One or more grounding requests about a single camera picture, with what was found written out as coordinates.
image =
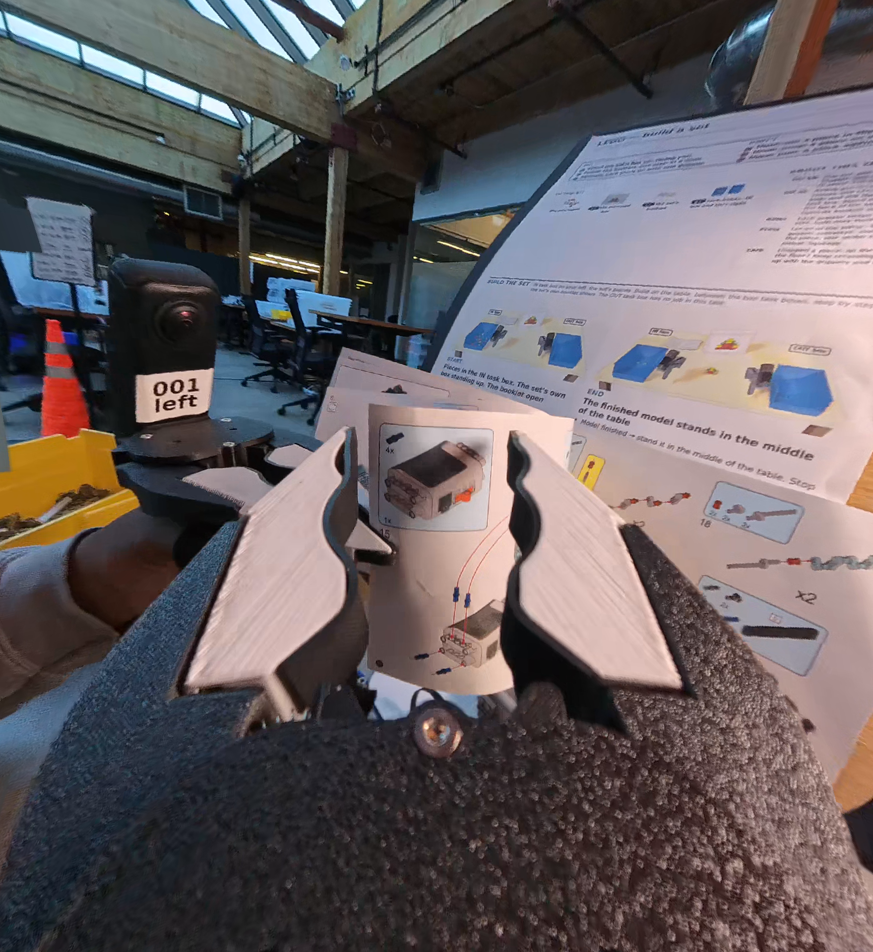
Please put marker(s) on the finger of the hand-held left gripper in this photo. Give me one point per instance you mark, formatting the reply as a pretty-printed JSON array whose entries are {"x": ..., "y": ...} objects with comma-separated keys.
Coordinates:
[
  {"x": 295, "y": 455},
  {"x": 232, "y": 487}
]

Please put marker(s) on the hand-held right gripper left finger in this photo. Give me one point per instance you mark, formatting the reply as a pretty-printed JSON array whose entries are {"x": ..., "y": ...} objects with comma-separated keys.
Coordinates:
[{"x": 273, "y": 602}]

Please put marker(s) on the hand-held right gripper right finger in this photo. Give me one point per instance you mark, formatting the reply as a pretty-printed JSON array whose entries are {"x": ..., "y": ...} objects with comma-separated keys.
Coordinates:
[{"x": 593, "y": 595}]

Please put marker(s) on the building instruction booklet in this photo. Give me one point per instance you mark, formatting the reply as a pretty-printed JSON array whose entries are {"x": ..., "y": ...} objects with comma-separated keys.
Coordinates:
[{"x": 436, "y": 580}]

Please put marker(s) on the person's left forearm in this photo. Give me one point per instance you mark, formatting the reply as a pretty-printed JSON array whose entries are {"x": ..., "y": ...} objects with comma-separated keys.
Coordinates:
[{"x": 27, "y": 632}]

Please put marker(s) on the printed task sheet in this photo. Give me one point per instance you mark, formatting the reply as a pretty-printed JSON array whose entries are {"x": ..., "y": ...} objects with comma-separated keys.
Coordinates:
[{"x": 704, "y": 245}]

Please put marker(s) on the person's left hand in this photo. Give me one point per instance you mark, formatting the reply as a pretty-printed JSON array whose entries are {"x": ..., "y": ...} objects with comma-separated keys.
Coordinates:
[{"x": 124, "y": 573}]

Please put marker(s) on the black office chair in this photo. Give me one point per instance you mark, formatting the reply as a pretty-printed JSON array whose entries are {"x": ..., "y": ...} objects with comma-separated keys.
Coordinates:
[
  {"x": 262, "y": 327},
  {"x": 306, "y": 335}
]

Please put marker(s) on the orange traffic cone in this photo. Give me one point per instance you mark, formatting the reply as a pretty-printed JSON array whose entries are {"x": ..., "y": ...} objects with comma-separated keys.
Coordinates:
[{"x": 64, "y": 394}]

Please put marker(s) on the white sign on stand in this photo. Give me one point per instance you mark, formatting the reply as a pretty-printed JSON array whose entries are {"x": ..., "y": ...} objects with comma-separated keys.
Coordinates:
[{"x": 64, "y": 238}]

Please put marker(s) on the background wooden table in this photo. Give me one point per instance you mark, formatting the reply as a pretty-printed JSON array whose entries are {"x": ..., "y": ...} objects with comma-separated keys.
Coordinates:
[{"x": 377, "y": 321}]

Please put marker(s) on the yellow plastic bin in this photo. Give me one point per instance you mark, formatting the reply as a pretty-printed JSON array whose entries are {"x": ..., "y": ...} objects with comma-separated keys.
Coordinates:
[{"x": 35, "y": 468}]

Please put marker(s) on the metal air duct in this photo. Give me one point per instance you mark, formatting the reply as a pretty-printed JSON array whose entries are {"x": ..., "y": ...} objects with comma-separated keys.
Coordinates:
[{"x": 734, "y": 59}]

